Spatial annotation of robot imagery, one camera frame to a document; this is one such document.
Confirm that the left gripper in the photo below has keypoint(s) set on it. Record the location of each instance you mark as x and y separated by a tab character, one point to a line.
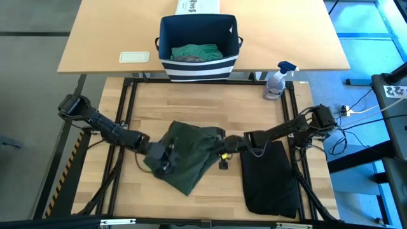
160	152

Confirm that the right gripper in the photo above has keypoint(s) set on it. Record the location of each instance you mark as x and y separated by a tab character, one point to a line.
235	143

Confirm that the dark green garment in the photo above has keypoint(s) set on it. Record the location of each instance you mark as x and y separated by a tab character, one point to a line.
190	152

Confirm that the black garment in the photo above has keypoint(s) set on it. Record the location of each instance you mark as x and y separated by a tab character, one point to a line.
270	184

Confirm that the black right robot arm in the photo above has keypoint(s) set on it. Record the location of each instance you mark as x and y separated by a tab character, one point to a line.
286	127

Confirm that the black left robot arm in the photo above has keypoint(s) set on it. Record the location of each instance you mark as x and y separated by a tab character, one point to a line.
108	128

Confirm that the navy white striped fabric bin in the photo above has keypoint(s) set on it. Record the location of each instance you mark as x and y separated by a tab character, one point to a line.
197	70

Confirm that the clear spray bottle blue trigger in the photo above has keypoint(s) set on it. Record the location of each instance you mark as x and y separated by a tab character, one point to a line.
275	86

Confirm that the white rectangular desk plate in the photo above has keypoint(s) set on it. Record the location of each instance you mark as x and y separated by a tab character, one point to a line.
134	57

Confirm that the light green garment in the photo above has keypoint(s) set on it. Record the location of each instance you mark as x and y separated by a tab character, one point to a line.
197	51

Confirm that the yellow black hazard tape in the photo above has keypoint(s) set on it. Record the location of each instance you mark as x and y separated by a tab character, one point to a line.
62	178

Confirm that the white power strip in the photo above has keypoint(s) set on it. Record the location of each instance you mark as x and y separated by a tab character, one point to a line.
349	112

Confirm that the light wooden desk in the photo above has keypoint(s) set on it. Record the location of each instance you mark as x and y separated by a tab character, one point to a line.
111	31

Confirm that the white cardboard box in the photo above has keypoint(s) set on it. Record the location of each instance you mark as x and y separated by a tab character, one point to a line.
197	6

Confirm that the grey floor object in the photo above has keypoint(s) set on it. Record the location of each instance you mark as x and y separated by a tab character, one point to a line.
11	142

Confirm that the black equipment cart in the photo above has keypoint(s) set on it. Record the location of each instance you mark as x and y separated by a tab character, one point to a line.
397	133

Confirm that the white label with black marks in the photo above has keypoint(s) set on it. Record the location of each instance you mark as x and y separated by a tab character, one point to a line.
394	91

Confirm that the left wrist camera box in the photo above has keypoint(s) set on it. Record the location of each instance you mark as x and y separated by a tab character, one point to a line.
167	167

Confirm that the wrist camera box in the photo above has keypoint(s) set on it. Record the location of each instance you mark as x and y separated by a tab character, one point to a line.
167	167
223	165

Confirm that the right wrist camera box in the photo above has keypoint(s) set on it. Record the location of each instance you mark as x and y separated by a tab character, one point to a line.
223	165

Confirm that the black metal table frame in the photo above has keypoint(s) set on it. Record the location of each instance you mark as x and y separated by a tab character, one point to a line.
206	81

